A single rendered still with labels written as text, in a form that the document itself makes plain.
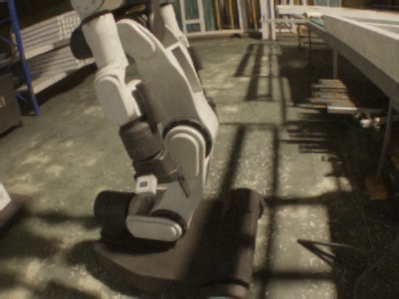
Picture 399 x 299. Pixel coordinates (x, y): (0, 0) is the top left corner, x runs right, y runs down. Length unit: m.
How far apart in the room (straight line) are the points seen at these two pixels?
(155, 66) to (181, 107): 0.14
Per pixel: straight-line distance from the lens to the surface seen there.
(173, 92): 0.79
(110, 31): 0.61
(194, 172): 0.83
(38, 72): 5.06
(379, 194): 1.64
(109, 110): 0.61
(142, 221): 1.03
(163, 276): 1.04
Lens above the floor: 0.98
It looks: 29 degrees down
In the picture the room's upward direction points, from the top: 8 degrees counter-clockwise
